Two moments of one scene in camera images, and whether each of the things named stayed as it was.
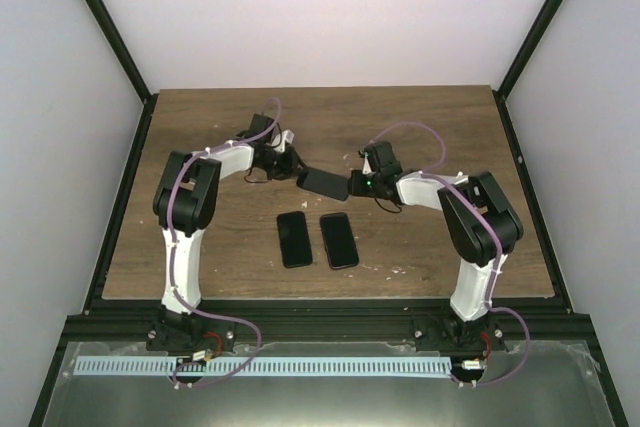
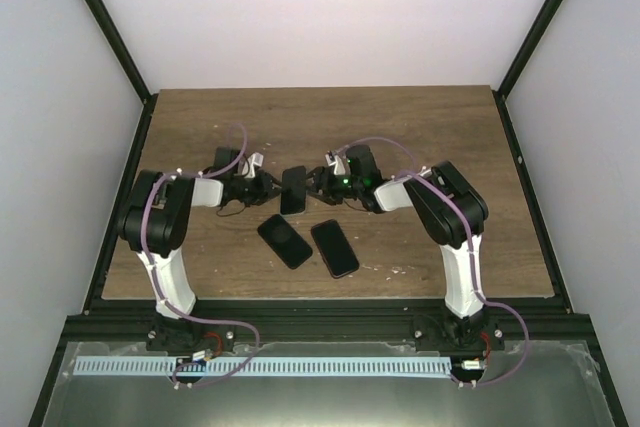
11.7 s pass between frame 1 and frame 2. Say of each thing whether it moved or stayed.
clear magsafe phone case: moved
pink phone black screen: moved
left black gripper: moved
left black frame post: stayed
